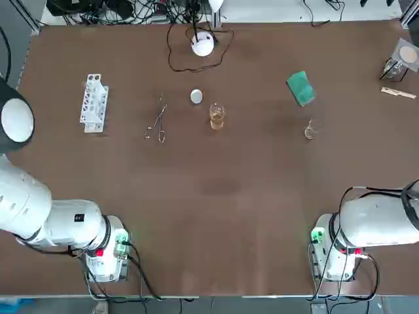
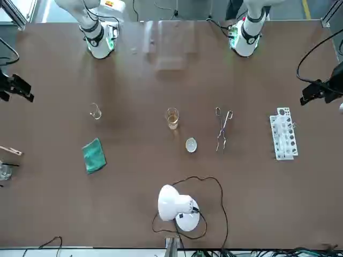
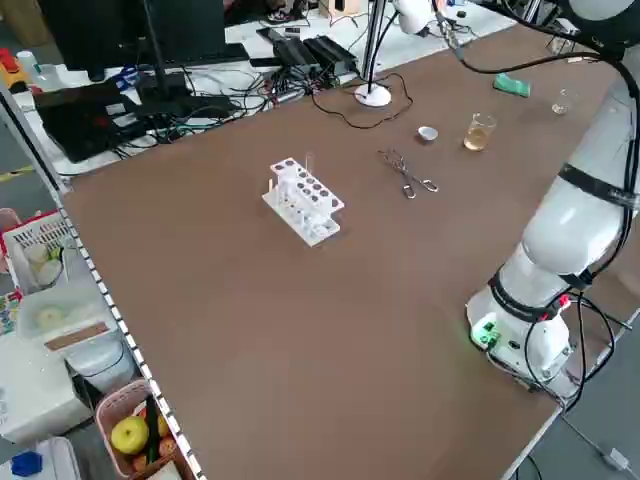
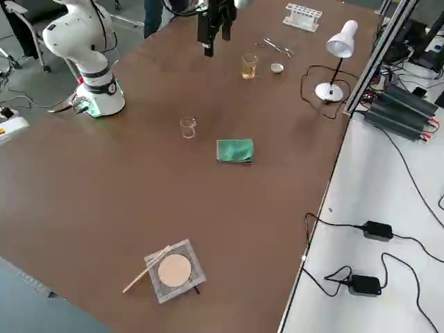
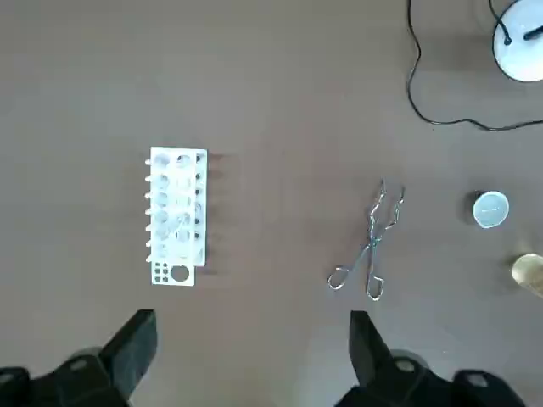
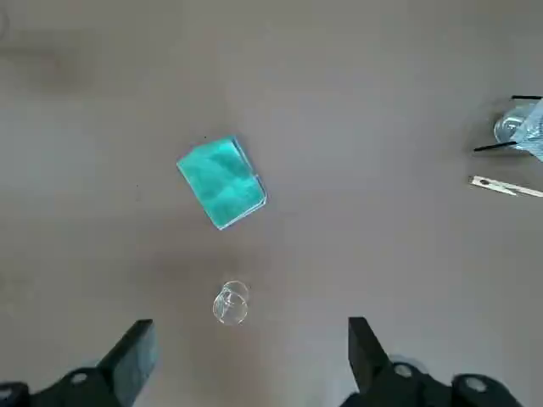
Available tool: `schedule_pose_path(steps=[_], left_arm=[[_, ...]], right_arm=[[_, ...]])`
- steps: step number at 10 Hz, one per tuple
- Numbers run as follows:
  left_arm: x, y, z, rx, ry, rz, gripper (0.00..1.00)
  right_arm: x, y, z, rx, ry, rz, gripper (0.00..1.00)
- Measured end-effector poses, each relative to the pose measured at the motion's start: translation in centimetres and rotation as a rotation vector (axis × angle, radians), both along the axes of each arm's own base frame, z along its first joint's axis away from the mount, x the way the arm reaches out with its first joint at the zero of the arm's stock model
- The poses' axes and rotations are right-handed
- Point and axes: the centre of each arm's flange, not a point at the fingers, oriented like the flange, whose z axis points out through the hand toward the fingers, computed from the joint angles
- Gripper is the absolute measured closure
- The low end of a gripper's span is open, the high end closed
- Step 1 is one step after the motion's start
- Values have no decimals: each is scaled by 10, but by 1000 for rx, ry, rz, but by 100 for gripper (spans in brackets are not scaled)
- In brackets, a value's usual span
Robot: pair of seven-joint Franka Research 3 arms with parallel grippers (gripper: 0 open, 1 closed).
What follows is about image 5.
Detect metal crucible tongs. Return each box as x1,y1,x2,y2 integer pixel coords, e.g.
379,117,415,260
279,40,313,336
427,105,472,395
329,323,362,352
327,178,406,302

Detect white desk lamp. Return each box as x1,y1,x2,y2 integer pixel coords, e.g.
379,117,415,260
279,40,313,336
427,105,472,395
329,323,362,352
491,0,543,82

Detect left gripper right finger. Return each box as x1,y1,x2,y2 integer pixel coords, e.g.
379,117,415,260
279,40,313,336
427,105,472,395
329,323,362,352
334,310,527,407

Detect small white porcelain dish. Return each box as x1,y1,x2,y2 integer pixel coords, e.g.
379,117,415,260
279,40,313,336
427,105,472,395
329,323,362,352
472,191,510,230

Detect black lamp cable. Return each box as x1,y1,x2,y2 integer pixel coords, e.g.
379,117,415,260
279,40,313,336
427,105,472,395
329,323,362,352
406,0,543,131

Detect glass beaker with amber liquid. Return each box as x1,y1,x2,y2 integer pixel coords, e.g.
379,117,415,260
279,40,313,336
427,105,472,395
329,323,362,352
511,253,543,298

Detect white test tube rack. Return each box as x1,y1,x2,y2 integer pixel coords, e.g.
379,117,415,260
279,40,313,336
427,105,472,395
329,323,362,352
143,146,210,287

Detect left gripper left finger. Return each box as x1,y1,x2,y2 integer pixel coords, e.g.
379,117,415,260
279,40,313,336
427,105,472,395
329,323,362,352
0,309,158,407

